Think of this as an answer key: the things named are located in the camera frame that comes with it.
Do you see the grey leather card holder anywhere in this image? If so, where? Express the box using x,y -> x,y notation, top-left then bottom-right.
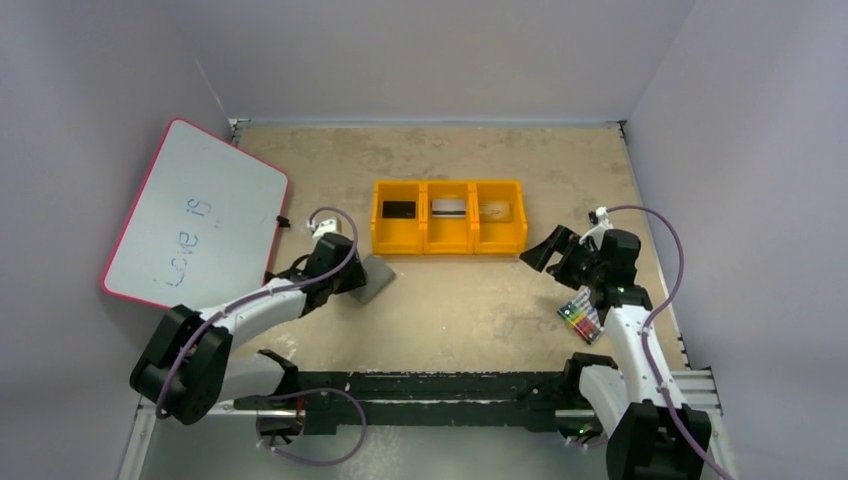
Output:
348,254 -> 396,305

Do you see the coloured marker pack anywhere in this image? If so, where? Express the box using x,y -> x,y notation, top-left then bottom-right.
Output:
557,287 -> 604,345

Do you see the silver striped card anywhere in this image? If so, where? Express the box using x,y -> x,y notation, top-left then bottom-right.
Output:
430,198 -> 468,218

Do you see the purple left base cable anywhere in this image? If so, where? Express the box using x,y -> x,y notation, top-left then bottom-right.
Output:
254,387 -> 368,468

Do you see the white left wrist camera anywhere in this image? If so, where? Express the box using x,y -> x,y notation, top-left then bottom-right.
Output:
308,217 -> 341,242

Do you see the beige gold card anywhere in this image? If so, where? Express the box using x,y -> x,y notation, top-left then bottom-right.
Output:
479,201 -> 513,223

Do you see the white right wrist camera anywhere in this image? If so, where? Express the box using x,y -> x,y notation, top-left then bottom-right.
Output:
588,207 -> 613,231

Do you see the aluminium frame rail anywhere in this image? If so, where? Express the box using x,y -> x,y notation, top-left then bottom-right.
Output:
119,368 -> 738,480

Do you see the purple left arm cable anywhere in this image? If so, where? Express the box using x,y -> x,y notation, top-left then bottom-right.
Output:
154,206 -> 360,420

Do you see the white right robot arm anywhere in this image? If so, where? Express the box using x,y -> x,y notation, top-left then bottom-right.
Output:
520,226 -> 712,479

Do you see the yellow right bin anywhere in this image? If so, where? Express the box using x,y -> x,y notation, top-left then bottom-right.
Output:
474,180 -> 528,255

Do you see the yellow middle bin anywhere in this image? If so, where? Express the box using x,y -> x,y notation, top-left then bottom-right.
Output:
421,180 -> 474,256

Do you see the yellow bin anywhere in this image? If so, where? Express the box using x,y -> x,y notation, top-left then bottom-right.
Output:
370,180 -> 423,256
421,180 -> 474,256
474,180 -> 528,255

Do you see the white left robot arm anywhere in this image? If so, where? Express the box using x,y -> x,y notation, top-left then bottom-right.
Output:
129,233 -> 367,425

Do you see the yellow left bin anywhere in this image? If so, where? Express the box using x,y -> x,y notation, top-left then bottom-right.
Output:
370,180 -> 423,256

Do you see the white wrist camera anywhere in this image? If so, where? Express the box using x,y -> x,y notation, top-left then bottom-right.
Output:
308,217 -> 341,242
588,207 -> 613,231

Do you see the pink framed whiteboard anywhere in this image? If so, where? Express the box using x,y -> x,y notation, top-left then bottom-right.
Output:
101,118 -> 289,308

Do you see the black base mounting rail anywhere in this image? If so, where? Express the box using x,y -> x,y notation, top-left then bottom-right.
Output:
234,364 -> 602,441

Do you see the black card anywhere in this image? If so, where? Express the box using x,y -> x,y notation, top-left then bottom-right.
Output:
381,200 -> 417,219

